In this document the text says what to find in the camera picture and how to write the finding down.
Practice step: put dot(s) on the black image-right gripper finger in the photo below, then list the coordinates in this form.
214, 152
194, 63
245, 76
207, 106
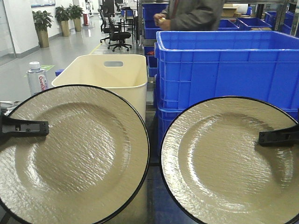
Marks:
280, 138

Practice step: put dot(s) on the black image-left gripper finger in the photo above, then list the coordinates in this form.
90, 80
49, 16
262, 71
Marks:
18, 128

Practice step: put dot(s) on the beige plate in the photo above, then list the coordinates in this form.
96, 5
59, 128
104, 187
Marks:
216, 171
89, 169

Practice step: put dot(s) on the clear water bottle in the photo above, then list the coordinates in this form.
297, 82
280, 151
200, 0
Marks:
37, 79

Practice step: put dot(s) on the potted plant gold pot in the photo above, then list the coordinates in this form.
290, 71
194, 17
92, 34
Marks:
42, 21

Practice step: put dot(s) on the upper large blue crate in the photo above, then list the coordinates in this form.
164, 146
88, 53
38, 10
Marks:
197, 65

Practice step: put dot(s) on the large blue crate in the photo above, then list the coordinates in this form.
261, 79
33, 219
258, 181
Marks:
166, 116
197, 65

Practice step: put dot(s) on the lower large blue crate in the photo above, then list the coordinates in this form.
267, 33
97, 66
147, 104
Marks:
166, 116

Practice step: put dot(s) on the cream plastic bin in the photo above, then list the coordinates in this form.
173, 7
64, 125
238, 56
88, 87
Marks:
123, 74

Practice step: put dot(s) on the black office chair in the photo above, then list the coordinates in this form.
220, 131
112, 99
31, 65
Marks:
116, 36

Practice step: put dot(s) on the person in grey jacket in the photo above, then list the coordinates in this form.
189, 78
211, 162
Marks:
190, 15

